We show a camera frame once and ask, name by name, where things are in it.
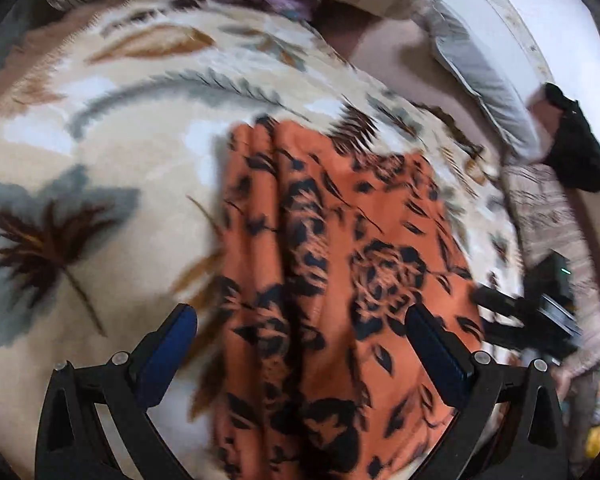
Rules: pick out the orange black floral garment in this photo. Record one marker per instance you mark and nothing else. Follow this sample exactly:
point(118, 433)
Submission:
point(330, 240)

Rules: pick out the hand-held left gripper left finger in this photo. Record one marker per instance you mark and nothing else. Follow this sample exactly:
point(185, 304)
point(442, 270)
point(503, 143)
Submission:
point(172, 350)

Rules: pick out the beige leaf print blanket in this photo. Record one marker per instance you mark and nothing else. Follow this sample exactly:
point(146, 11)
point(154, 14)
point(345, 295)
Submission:
point(130, 160)

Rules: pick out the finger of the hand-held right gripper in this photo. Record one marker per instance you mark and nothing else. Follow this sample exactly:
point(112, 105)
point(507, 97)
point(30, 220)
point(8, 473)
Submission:
point(510, 337)
point(500, 302)

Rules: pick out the brown patterned cushion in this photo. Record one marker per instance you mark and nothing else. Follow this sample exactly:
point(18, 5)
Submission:
point(545, 215)

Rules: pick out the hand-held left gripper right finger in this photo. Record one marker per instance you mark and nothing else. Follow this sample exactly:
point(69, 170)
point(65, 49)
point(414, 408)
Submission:
point(437, 355)

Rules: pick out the black cloth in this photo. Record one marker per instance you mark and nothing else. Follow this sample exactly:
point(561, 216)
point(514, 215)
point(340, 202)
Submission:
point(577, 145)

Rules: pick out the grey pillow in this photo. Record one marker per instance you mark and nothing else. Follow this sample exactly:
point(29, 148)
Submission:
point(485, 80)

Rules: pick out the brown bedsheet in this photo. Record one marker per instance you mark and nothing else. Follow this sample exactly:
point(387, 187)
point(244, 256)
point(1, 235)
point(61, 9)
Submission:
point(395, 55)

